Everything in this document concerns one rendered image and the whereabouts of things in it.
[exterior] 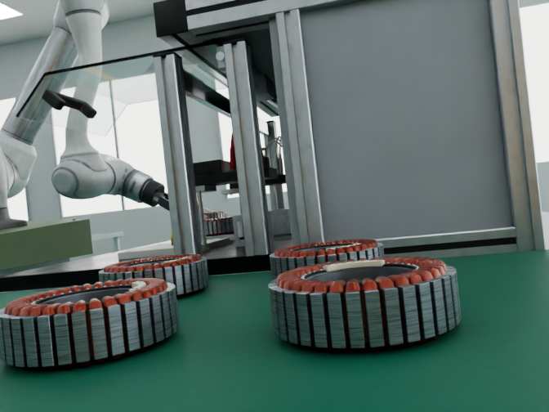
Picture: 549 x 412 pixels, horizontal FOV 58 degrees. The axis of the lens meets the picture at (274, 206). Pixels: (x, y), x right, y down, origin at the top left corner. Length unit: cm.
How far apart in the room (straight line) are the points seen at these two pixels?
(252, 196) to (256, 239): 6
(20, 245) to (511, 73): 119
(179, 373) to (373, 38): 48
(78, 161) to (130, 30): 530
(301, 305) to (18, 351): 16
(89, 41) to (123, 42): 504
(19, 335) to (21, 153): 142
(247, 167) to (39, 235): 92
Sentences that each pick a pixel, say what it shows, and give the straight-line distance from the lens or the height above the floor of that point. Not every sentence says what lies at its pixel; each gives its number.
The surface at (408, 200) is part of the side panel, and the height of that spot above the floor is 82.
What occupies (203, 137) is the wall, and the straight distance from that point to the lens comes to 596.
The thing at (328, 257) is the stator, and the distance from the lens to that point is 44.
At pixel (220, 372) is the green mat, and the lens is 26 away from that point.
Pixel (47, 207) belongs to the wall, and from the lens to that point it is 695.
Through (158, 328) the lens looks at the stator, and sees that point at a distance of 32.
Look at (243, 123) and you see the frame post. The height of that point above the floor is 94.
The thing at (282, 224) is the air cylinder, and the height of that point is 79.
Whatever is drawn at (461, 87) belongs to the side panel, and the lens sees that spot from 64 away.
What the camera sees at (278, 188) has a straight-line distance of 107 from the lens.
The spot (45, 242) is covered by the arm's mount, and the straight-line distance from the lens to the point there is 149.
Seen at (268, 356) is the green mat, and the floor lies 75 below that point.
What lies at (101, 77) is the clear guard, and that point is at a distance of 84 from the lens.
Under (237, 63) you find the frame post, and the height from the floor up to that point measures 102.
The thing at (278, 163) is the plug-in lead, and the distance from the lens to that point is 107.
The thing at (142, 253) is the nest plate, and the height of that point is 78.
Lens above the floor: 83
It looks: level
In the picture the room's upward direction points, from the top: 6 degrees counter-clockwise
